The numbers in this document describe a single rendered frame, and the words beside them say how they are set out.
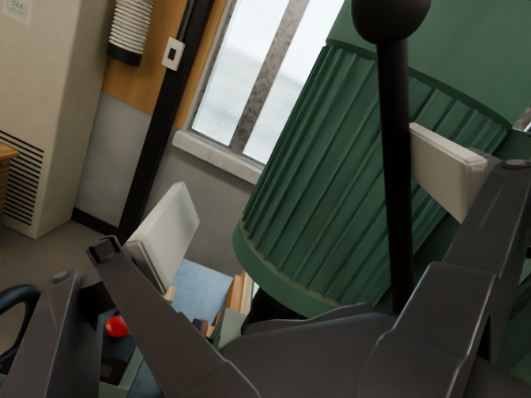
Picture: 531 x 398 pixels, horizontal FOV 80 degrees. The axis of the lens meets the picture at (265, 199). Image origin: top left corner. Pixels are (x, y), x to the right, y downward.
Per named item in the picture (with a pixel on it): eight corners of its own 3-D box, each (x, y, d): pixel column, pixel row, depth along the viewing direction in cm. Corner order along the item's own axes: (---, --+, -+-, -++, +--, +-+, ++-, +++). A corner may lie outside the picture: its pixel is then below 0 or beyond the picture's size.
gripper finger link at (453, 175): (467, 163, 11) (489, 158, 11) (401, 124, 18) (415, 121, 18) (468, 234, 13) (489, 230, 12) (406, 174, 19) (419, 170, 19)
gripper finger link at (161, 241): (167, 295, 14) (152, 298, 14) (201, 222, 21) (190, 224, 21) (139, 239, 13) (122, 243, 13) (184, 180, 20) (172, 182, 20)
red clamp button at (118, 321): (111, 316, 42) (113, 310, 41) (133, 324, 42) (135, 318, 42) (99, 334, 39) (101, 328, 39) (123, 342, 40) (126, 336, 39)
